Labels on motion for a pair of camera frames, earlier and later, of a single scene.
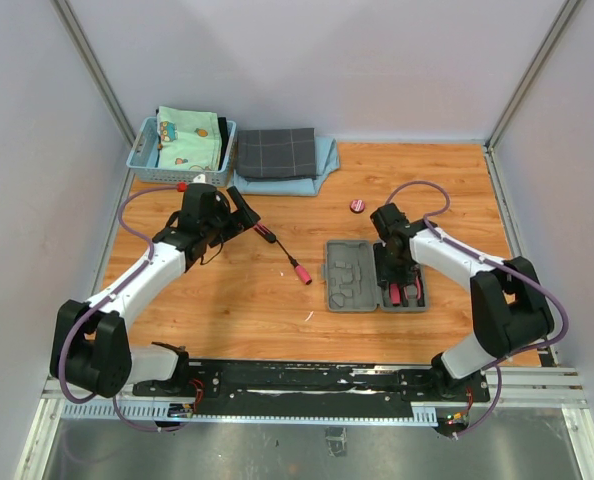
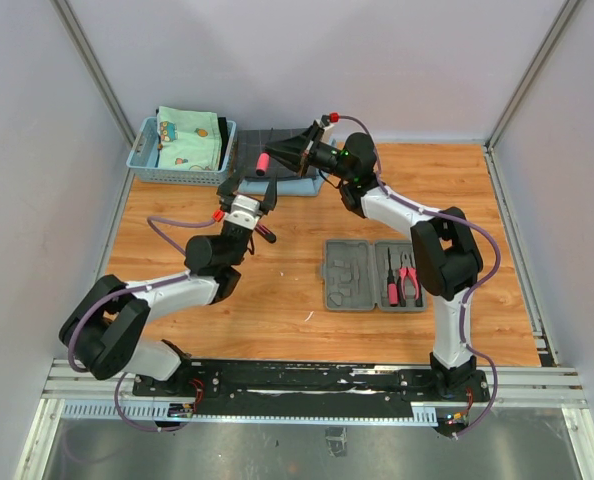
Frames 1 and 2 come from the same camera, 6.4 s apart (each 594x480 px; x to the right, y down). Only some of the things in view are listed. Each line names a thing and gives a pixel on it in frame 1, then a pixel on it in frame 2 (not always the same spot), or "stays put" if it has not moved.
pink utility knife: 266,234 stays put
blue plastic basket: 142,160 stays put
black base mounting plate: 314,389 stays put
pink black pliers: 419,288 stays put
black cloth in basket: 224,135 stays put
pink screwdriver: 300,270 → 263,163
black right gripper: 384,274 → 292,150
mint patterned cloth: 188,140 stays put
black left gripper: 234,220 → 228,189
